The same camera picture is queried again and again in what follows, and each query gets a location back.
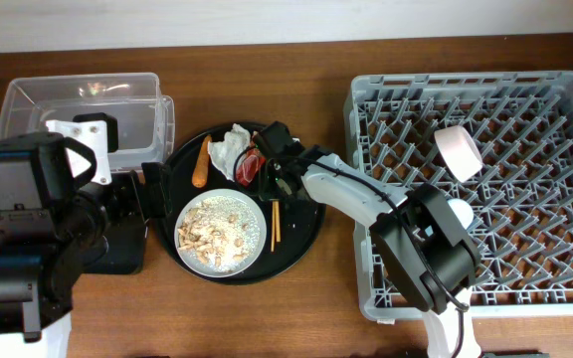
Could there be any wooden chopstick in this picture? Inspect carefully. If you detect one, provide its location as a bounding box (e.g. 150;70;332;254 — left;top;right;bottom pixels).
271;201;277;253
274;201;282;243

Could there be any pink bowl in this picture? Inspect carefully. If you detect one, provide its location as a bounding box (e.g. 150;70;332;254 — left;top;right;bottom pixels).
434;125;482;182

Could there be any light blue cup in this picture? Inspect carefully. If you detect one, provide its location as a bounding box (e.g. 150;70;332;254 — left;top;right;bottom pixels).
447;199;475;230

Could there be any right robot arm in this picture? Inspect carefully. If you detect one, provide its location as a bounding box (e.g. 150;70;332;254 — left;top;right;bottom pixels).
258;142;481;357

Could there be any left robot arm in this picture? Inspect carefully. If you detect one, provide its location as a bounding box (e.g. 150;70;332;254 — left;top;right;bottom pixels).
0;132;172;357

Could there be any grey dishwasher rack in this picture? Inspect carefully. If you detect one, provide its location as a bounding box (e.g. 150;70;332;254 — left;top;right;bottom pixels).
344;71;573;318

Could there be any red snack wrapper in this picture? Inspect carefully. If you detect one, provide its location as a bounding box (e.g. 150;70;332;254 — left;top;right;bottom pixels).
234;144;266;187

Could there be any black rectangular tray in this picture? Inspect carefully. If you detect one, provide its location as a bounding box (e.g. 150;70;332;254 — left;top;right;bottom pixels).
82;171;147;275

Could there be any round black tray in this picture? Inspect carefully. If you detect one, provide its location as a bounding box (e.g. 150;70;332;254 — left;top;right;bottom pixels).
153;123;326;285

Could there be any carrot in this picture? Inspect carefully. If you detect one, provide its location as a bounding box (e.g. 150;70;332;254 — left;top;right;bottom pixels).
191;135;212;188

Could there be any crumpled white napkin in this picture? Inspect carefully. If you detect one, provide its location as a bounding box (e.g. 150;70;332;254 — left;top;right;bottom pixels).
208;123;251;181

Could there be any clear plastic bin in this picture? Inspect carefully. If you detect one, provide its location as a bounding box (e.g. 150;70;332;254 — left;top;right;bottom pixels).
0;73;175;172

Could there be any grey plate with food scraps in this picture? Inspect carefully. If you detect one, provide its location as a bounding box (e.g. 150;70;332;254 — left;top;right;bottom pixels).
173;189;268;278

